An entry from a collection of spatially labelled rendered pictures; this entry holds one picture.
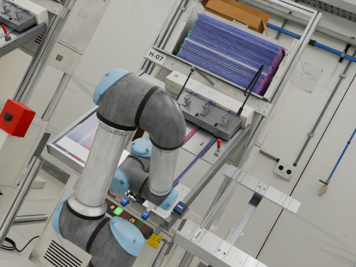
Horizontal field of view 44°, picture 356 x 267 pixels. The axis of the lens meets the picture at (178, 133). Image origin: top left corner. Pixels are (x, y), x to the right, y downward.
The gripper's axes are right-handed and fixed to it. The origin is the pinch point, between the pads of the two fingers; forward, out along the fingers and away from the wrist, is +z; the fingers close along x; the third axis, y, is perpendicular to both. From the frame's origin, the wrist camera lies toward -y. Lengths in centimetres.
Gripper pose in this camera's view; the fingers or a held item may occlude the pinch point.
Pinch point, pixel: (145, 201)
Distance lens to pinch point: 176.6
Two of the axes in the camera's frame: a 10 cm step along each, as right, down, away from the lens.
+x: 8.2, 4.5, -3.6
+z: -0.6, 6.9, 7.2
